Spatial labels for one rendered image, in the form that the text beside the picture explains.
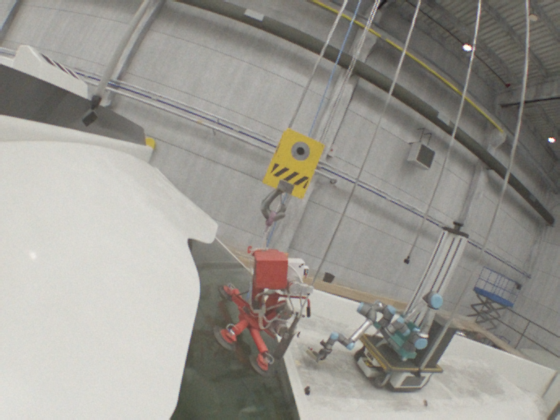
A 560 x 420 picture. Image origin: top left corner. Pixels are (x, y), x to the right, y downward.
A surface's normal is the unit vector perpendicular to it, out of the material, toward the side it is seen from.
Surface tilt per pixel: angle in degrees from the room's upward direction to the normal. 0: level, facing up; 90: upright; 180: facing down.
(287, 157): 90
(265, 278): 90
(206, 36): 90
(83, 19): 90
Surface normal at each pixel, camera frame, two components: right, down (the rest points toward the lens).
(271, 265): 0.16, 0.15
